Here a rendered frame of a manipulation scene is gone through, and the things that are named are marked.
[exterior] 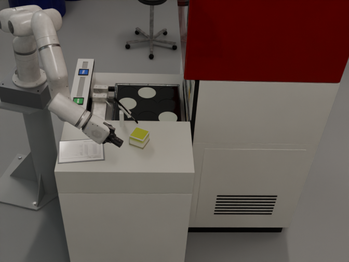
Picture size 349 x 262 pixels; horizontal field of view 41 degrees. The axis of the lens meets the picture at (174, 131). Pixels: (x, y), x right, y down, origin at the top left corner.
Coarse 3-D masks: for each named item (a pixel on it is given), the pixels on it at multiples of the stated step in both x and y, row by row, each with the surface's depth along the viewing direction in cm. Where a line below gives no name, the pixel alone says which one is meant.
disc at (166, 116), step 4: (164, 112) 250; (168, 112) 251; (160, 116) 248; (164, 116) 248; (168, 116) 248; (172, 116) 248; (176, 116) 248; (160, 120) 246; (164, 120) 246; (168, 120) 246; (172, 120) 246; (176, 120) 246
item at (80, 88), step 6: (78, 60) 272; (84, 60) 272; (90, 60) 272; (78, 66) 267; (84, 66) 268; (90, 66) 268; (90, 72) 264; (78, 78) 259; (84, 78) 260; (90, 78) 259; (78, 84) 255; (84, 84) 255; (72, 90) 251; (78, 90) 251; (84, 90) 251; (72, 96) 247; (78, 96) 248; (84, 96) 247; (84, 102) 244; (84, 108) 240
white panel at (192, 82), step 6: (192, 84) 227; (198, 84) 220; (192, 90) 226; (192, 96) 226; (192, 102) 227; (192, 108) 230; (192, 114) 232; (192, 120) 235; (192, 126) 238; (192, 132) 240; (192, 138) 243
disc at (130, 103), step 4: (120, 100) 256; (124, 100) 256; (128, 100) 256; (132, 100) 256; (124, 104) 253; (128, 104) 254; (132, 104) 254; (136, 104) 254; (128, 108) 251; (132, 108) 252
